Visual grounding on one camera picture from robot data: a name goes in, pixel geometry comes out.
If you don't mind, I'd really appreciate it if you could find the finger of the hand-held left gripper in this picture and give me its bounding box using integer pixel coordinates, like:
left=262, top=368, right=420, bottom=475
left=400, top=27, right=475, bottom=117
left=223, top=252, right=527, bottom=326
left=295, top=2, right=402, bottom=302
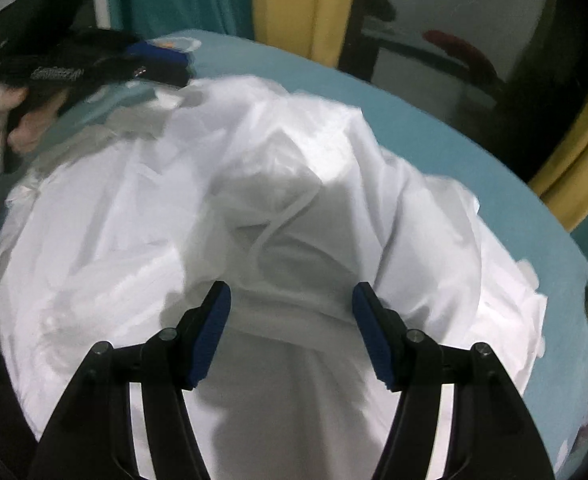
left=128, top=39, right=195, bottom=87

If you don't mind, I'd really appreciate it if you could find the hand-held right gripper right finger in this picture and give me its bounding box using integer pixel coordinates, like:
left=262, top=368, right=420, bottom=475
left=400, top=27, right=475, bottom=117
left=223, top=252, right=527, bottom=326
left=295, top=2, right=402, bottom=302
left=352, top=282, right=558, bottom=480

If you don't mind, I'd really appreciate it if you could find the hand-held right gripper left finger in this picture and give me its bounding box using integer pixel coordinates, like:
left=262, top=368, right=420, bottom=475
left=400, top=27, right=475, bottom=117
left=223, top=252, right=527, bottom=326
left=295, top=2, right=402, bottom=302
left=26, top=280, right=233, bottom=480

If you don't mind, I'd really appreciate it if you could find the white hooded jacket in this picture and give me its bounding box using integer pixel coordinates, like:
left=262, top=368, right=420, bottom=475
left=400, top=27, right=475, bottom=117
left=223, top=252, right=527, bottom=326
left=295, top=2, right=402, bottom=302
left=0, top=74, right=548, bottom=480

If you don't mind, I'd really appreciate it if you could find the yellow curtain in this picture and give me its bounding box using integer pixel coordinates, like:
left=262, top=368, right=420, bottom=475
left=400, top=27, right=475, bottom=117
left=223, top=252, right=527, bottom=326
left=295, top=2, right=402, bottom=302
left=248, top=0, right=347, bottom=68
left=528, top=74, right=588, bottom=233

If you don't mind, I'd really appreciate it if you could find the teal printed blanket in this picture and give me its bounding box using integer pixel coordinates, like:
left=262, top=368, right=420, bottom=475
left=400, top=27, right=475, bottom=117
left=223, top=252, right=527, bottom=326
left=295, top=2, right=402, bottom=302
left=24, top=30, right=588, bottom=480

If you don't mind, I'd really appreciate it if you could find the dark glass door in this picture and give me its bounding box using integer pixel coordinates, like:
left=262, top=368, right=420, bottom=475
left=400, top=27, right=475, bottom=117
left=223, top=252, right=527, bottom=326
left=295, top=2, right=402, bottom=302
left=343, top=0, right=588, bottom=182

